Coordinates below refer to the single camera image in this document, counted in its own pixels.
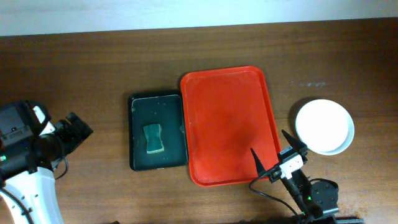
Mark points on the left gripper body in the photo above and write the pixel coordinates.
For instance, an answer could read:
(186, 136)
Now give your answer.
(69, 135)

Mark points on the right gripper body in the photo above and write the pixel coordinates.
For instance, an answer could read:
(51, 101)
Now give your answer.
(275, 176)

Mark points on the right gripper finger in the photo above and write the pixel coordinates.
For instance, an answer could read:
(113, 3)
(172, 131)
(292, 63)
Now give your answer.
(272, 173)
(296, 144)

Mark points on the white plate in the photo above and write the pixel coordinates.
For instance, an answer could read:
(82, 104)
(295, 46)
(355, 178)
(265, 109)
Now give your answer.
(325, 127)

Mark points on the green yellow sponge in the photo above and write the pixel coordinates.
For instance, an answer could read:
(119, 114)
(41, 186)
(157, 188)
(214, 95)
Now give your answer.
(152, 133)

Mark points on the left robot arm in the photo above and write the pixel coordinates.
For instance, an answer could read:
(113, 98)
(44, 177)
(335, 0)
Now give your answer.
(28, 189)

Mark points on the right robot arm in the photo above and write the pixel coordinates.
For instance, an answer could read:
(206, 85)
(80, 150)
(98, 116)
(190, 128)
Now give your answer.
(316, 198)

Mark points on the red plastic tray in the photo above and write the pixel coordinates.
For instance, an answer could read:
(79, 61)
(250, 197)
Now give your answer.
(228, 121)

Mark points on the black plastic tray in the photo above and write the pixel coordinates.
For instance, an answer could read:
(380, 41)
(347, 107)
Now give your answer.
(158, 107)

